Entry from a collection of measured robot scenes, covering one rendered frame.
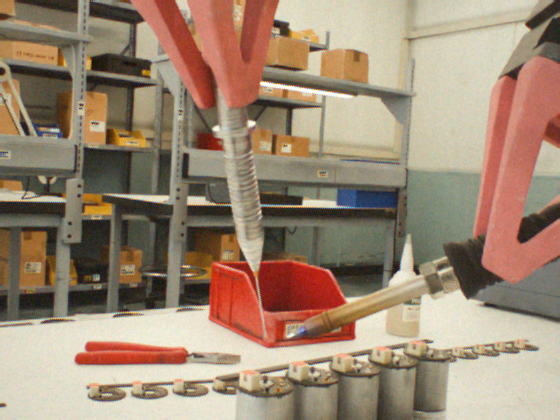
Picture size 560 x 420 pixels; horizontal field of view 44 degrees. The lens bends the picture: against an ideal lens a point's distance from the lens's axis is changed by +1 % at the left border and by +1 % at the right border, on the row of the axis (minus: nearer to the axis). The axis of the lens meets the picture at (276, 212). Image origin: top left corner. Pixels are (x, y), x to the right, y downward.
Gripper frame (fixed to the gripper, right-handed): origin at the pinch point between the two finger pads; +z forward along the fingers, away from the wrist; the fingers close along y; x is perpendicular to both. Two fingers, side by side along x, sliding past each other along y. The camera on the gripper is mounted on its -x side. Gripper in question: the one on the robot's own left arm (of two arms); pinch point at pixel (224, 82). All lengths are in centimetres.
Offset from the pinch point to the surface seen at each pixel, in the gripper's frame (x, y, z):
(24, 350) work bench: -8.7, 31.0, 22.0
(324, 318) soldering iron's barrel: -1.8, -1.9, 10.0
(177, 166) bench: -181, 173, 61
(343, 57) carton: -279, 145, 34
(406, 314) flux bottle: -36.2, 10.4, 28.9
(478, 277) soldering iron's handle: -4.7, -7.4, 8.7
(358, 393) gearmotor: -4.7, -1.5, 15.4
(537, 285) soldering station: -57, 3, 34
